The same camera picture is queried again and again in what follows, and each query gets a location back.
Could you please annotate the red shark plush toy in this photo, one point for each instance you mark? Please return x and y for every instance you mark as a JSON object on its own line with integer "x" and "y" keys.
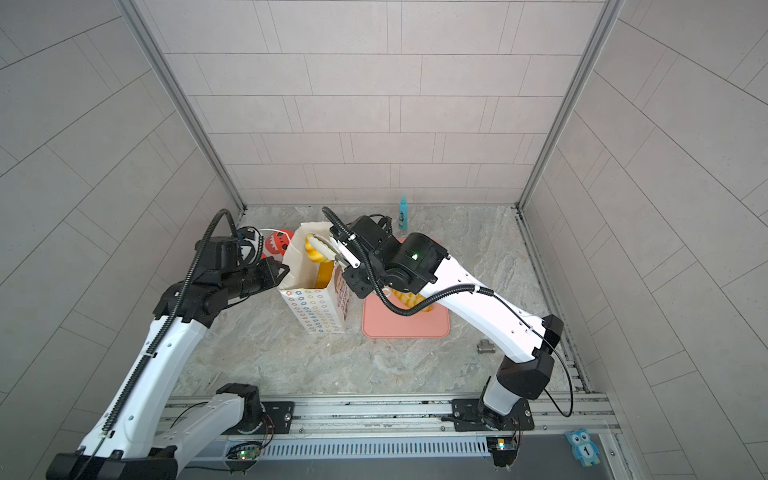
{"x": 276, "y": 242}

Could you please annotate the blue owl number tag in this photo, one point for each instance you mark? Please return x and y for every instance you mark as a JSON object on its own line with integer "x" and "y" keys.
{"x": 583, "y": 448}

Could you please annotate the ring donut fake bread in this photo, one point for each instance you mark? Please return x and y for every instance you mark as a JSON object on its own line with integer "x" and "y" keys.
{"x": 319, "y": 249}

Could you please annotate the white printed paper bag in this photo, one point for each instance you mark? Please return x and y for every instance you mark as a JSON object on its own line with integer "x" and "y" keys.
{"x": 320, "y": 311}

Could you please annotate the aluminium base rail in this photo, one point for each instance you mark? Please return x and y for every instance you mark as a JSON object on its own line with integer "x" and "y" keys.
{"x": 415, "y": 426}

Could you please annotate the small grey metal fitting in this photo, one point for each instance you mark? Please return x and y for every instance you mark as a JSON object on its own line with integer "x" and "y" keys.
{"x": 485, "y": 346}

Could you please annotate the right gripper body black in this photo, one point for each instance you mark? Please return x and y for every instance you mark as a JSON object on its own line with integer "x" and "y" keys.
{"x": 357, "y": 281}

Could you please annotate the long loaf fake bread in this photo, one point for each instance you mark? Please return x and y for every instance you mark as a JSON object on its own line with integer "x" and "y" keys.
{"x": 324, "y": 274}

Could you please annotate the braided fake bread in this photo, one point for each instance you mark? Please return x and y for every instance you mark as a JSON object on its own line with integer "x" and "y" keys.
{"x": 406, "y": 300}

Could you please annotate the teal small bottle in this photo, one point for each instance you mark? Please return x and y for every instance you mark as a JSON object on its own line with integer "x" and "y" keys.
{"x": 403, "y": 214}

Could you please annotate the pink plastic tray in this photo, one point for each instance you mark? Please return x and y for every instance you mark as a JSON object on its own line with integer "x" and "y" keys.
{"x": 380, "y": 323}

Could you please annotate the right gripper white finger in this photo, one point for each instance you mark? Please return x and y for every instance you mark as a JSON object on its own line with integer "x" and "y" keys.
{"x": 342, "y": 261}
{"x": 339, "y": 246}

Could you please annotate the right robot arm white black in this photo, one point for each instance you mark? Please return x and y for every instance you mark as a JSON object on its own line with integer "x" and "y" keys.
{"x": 409, "y": 275}

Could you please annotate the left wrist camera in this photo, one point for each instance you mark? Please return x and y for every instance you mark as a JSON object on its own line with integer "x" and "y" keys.
{"x": 242, "y": 250}

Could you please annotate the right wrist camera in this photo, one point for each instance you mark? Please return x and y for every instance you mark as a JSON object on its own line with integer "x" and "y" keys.
{"x": 373, "y": 230}

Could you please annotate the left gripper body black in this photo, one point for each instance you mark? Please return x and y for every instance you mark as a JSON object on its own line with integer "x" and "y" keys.
{"x": 249, "y": 279}

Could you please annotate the right circuit board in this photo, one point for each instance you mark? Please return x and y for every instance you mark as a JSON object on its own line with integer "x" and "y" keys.
{"x": 503, "y": 450}

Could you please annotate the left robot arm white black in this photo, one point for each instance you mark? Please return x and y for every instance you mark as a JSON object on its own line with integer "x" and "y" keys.
{"x": 125, "y": 443}

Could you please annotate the left green circuit board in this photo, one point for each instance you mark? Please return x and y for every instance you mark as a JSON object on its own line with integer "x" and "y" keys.
{"x": 247, "y": 452}

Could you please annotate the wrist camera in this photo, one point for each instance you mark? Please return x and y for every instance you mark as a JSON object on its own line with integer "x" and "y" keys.
{"x": 242, "y": 250}
{"x": 373, "y": 230}

